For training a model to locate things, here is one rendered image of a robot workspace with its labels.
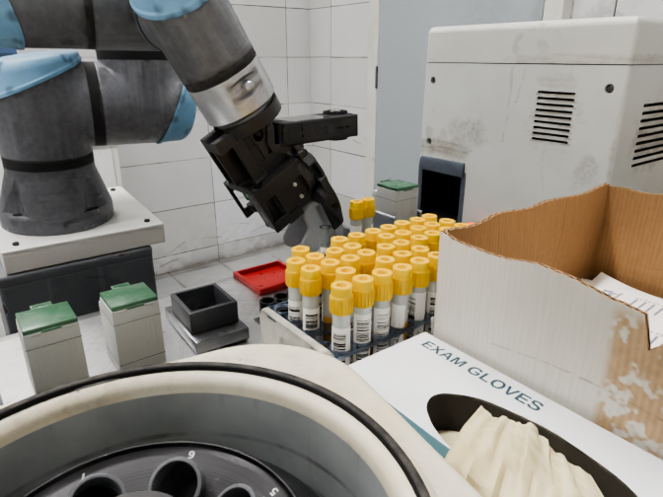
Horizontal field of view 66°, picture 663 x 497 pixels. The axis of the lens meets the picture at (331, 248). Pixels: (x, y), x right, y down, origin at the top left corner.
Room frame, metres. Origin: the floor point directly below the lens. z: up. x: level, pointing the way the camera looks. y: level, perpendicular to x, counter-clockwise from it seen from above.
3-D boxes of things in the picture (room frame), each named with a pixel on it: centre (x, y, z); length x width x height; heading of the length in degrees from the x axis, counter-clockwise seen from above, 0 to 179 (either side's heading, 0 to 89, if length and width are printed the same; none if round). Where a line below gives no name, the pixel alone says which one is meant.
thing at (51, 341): (0.37, 0.23, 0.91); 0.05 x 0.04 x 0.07; 37
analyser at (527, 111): (0.72, -0.31, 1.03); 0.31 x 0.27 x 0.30; 127
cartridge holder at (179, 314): (0.47, 0.13, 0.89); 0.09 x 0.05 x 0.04; 35
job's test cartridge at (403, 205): (0.66, -0.08, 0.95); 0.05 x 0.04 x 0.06; 37
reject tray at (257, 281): (0.59, 0.08, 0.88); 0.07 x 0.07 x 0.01; 37
